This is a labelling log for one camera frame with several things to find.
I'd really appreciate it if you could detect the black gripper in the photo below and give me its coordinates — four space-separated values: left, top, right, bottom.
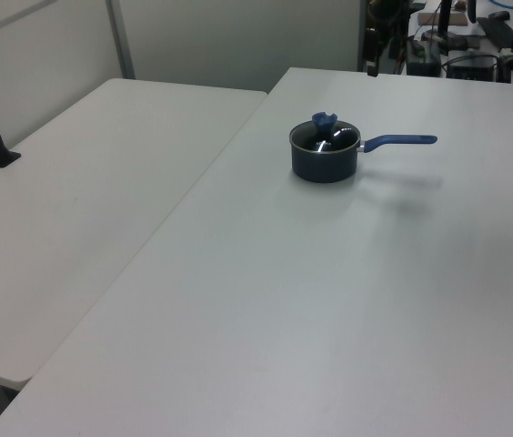
363 20 381 77

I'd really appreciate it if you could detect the glass lid with blue knob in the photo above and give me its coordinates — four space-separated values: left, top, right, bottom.
289 111 359 155

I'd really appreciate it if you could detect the black box with green light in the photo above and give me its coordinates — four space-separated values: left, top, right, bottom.
405 38 442 76

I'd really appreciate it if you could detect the black monitor stand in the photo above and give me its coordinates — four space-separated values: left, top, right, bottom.
422 0 468 52

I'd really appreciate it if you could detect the black electronics box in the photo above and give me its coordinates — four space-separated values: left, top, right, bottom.
447 54 499 83

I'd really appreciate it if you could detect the black keyboard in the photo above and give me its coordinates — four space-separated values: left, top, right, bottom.
476 16 513 58

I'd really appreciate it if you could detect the white folding side table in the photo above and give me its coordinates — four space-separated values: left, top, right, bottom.
0 77 269 392

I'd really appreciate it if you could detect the dark saucepan with blue handle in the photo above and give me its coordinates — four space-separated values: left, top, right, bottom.
288 122 438 185

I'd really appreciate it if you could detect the grey partition frame post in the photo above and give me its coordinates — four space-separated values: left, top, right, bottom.
105 0 136 81

